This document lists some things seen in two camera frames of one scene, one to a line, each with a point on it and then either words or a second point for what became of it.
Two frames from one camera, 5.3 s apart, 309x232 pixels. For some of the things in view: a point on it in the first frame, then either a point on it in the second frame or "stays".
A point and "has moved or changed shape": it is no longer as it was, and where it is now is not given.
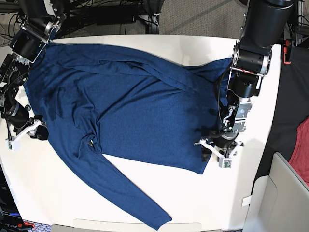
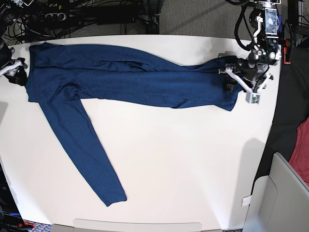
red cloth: (300, 159) stays
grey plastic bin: (279, 202) stays
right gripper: (225, 147) to (250, 76)
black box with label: (10, 218) stays
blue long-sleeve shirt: (97, 99) has moved or changed shape
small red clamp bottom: (27, 224) stays
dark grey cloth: (291, 108) stays
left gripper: (20, 120) to (13, 69)
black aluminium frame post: (153, 9) stays
